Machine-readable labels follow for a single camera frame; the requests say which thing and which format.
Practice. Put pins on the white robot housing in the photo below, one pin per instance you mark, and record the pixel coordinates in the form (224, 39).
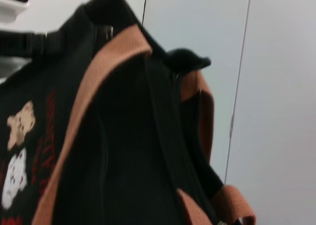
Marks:
(10, 3)

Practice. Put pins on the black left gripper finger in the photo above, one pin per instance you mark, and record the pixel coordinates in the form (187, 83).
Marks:
(37, 45)

